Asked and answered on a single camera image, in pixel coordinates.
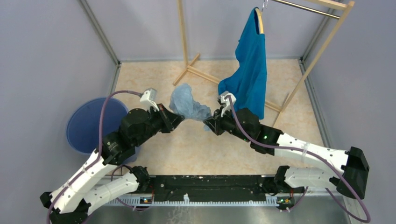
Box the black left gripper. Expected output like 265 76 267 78
134 103 185 147

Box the wooden clothes hanger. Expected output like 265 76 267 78
255 0 269 34

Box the wooden clothes rack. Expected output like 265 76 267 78
172 0 355 127

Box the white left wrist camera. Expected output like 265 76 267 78
140 88 159 112

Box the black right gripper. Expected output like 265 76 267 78
203 105 252 143

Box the light blue plastic trash bag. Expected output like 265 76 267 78
169 83 212 122

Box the blue t-shirt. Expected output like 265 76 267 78
218 8 267 119

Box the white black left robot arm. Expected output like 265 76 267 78
40 104 185 224

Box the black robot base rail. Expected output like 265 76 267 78
135 175 304 202

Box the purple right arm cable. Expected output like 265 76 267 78
227 95 371 223

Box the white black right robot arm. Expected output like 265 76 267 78
204 108 369 199

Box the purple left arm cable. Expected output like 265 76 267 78
45 90 143 224

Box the blue plastic trash bin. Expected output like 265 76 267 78
66 97 128 155

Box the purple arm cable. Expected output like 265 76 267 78
45 90 143 224
227 95 371 223

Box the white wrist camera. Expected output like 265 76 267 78
140 88 159 112
218 91 236 117

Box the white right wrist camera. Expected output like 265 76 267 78
218 91 236 117

